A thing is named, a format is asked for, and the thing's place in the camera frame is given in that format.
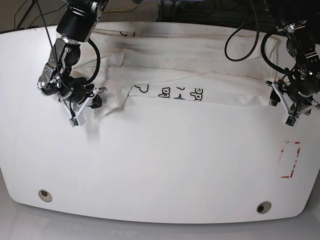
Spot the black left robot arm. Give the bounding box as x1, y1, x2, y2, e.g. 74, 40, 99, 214
260, 0, 320, 127

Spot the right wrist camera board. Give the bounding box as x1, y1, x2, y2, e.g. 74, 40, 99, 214
69, 116, 86, 128

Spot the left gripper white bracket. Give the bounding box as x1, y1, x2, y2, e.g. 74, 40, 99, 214
266, 79, 320, 124

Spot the left table grommet hole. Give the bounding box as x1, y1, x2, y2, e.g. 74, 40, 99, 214
38, 189, 53, 203

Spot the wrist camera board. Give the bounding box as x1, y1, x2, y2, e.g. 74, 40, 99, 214
69, 116, 86, 128
285, 115, 299, 128

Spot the white printed t-shirt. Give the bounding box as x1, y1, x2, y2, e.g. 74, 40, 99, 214
84, 29, 276, 119

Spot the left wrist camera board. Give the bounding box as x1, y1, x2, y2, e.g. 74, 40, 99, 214
285, 115, 299, 128

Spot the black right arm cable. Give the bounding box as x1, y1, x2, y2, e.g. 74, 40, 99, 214
34, 0, 101, 91

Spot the red tape rectangle marking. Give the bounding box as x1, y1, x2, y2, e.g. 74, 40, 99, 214
278, 141, 301, 179

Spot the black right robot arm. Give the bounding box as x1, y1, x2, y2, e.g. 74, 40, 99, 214
37, 0, 108, 127

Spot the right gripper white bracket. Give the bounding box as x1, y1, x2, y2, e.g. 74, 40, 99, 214
60, 86, 108, 120

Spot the yellow cable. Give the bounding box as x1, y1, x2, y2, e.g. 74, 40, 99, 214
84, 1, 141, 23

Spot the right table grommet hole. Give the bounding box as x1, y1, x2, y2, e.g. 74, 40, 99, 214
256, 201, 272, 214

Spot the table grommet hole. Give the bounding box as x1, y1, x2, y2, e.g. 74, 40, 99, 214
38, 189, 53, 203
256, 201, 272, 214

